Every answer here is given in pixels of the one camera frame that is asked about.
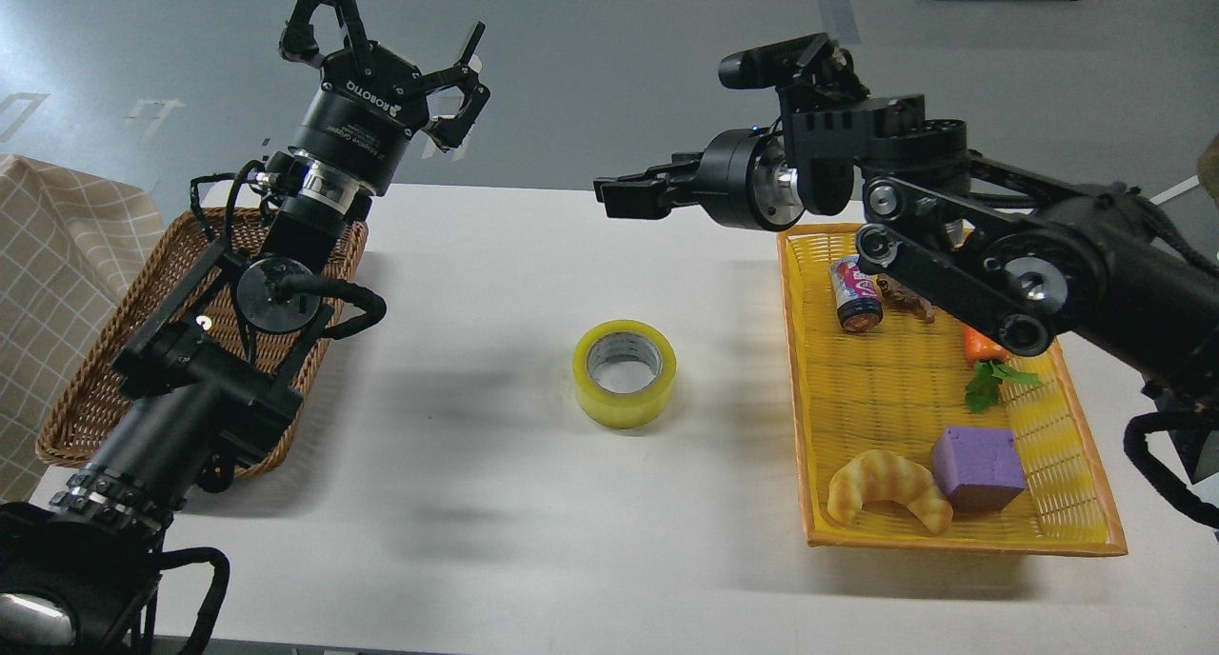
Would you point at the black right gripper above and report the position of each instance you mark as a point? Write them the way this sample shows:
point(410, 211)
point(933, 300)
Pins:
point(741, 180)

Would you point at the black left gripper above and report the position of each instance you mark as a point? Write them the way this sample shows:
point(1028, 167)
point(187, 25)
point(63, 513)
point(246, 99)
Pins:
point(367, 122)

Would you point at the yellow tape roll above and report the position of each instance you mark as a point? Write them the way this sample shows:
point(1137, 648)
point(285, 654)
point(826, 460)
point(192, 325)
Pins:
point(634, 342)

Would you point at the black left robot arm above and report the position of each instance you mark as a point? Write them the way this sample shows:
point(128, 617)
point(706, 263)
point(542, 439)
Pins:
point(209, 374)

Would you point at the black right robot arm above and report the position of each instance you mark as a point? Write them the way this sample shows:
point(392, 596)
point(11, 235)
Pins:
point(1018, 256)

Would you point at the small drink can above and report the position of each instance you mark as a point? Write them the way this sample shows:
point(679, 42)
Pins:
point(857, 299)

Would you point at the brown toy animal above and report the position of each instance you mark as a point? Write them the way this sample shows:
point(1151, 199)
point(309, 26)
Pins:
point(905, 298)

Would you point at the yellow plastic basket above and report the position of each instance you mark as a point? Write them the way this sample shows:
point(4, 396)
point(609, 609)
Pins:
point(898, 387)

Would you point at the beige checkered cloth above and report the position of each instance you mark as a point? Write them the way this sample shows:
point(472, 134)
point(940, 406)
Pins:
point(71, 244)

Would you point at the toy croissant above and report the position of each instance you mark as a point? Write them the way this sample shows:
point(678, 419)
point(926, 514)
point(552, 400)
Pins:
point(879, 475)

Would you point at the orange toy carrot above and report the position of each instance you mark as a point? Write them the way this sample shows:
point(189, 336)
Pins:
point(991, 370)

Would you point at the purple block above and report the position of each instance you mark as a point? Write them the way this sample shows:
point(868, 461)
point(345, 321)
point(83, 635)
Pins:
point(978, 468)

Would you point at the brown wicker basket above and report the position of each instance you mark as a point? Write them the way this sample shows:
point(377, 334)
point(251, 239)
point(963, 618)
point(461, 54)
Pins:
point(91, 406)

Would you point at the white chair base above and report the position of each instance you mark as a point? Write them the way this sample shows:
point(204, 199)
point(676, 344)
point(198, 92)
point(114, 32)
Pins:
point(1188, 186)

